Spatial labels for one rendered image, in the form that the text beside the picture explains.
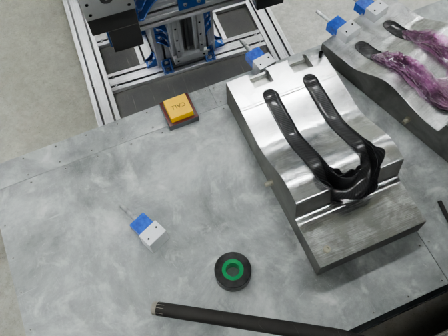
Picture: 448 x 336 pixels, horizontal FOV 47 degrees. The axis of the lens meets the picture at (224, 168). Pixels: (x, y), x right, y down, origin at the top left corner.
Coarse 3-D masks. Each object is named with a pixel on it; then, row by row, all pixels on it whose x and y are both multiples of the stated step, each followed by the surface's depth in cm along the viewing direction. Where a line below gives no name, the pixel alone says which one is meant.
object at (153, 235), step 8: (136, 216) 118; (144, 216) 117; (136, 224) 116; (144, 224) 116; (152, 224) 114; (136, 232) 115; (144, 232) 114; (152, 232) 113; (160, 232) 113; (144, 240) 113; (152, 240) 113; (160, 240) 115; (152, 248) 114
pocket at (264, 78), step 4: (264, 72) 129; (268, 72) 128; (252, 76) 129; (256, 76) 129; (260, 76) 129; (264, 76) 130; (268, 76) 129; (252, 80) 129; (256, 80) 130; (260, 80) 130; (264, 80) 130; (268, 80) 130; (272, 80) 127; (252, 84) 129; (256, 84) 129; (260, 84) 129; (264, 84) 129
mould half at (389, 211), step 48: (240, 96) 125; (288, 96) 124; (336, 96) 124; (288, 144) 118; (336, 144) 115; (384, 144) 112; (288, 192) 110; (384, 192) 115; (336, 240) 111; (384, 240) 111
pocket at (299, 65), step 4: (304, 56) 130; (296, 60) 131; (300, 60) 131; (304, 60) 131; (308, 60) 130; (292, 64) 131; (296, 64) 131; (300, 64) 132; (304, 64) 132; (308, 64) 130; (292, 68) 131; (296, 68) 131; (300, 68) 131; (304, 68) 131; (296, 72) 131
